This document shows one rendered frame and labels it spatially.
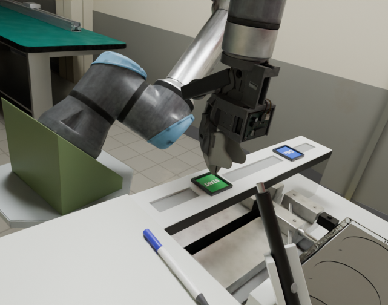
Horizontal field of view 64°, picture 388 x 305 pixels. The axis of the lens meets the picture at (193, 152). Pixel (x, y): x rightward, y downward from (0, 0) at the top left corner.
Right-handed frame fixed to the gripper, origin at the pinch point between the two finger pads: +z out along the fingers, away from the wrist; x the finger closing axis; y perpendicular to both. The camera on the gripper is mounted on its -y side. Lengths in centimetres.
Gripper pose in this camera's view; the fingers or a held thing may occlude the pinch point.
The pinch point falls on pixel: (212, 166)
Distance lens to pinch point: 56.7
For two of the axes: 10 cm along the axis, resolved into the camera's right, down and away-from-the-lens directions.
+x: 7.4, -2.1, 6.4
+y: 6.6, 4.3, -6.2
